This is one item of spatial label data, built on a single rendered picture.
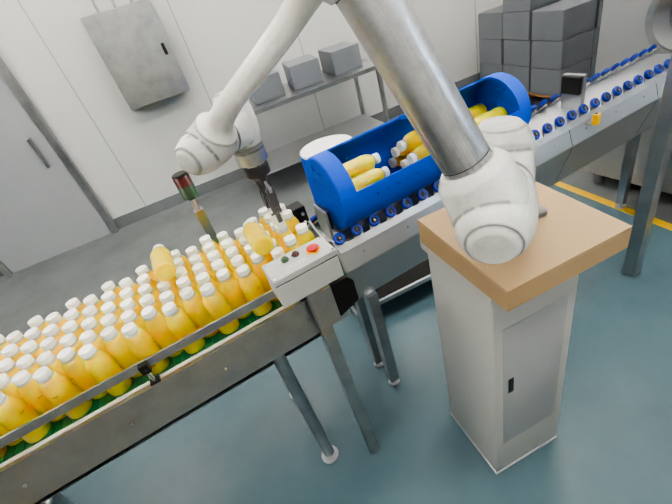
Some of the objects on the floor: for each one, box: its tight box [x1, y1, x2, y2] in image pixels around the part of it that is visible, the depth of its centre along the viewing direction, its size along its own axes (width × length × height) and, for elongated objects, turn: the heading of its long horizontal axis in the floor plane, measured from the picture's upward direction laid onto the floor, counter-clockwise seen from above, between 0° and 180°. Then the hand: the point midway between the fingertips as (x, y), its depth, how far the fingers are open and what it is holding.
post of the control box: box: [306, 290, 379, 454], centre depth 144 cm, size 4×4×100 cm
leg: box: [355, 297, 384, 368], centre depth 190 cm, size 6×6×63 cm
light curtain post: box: [622, 53, 672, 278], centre depth 165 cm, size 6×6×170 cm
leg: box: [364, 290, 400, 386], centre depth 179 cm, size 6×6×63 cm
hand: (277, 219), depth 127 cm, fingers closed on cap, 4 cm apart
